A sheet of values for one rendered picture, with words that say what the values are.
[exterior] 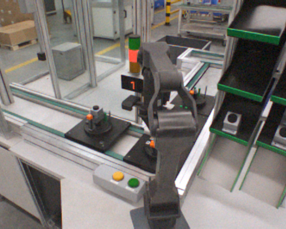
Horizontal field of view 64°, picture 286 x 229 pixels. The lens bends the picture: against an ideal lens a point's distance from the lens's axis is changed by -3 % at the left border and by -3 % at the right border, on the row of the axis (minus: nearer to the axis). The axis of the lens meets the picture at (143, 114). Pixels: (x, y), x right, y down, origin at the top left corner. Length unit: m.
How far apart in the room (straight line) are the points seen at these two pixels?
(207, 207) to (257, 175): 0.24
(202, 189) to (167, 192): 0.50
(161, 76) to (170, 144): 0.12
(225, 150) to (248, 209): 0.27
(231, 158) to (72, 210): 0.64
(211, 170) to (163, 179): 0.42
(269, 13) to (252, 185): 0.56
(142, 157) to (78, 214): 0.34
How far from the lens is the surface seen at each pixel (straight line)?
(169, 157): 0.47
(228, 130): 0.79
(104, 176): 0.97
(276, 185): 0.94
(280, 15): 0.76
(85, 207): 1.01
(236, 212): 1.04
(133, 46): 1.00
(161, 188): 0.57
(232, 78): 0.77
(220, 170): 0.93
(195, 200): 1.03
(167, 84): 0.43
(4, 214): 2.28
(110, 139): 1.12
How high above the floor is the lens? 1.67
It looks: 33 degrees down
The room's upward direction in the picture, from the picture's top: straight up
